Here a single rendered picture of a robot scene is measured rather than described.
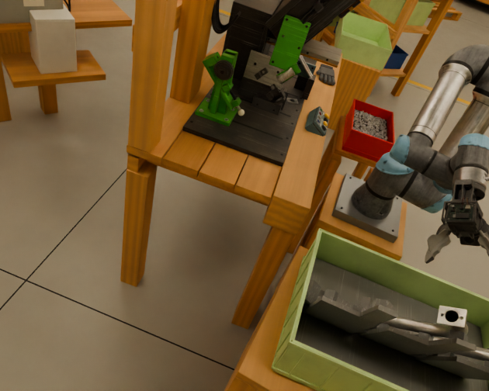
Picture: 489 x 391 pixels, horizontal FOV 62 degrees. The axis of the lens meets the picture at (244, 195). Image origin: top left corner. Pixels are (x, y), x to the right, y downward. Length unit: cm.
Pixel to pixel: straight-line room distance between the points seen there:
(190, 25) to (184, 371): 146
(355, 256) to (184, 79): 98
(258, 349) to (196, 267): 114
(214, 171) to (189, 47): 51
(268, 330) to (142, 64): 88
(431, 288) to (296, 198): 52
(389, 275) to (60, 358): 139
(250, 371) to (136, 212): 87
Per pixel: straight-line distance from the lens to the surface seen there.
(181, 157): 151
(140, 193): 166
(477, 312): 151
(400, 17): 430
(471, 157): 115
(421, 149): 122
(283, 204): 145
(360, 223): 154
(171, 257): 230
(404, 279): 141
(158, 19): 126
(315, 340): 121
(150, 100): 138
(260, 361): 119
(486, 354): 124
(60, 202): 255
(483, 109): 147
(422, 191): 148
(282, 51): 185
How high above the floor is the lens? 184
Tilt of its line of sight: 42 degrees down
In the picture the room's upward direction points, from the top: 19 degrees clockwise
